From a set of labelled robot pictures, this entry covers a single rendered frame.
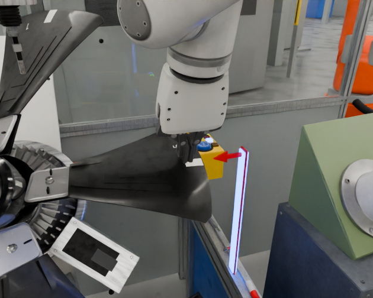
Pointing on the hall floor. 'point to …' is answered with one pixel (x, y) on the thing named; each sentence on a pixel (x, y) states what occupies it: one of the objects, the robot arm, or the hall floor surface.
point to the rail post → (189, 257)
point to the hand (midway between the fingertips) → (186, 149)
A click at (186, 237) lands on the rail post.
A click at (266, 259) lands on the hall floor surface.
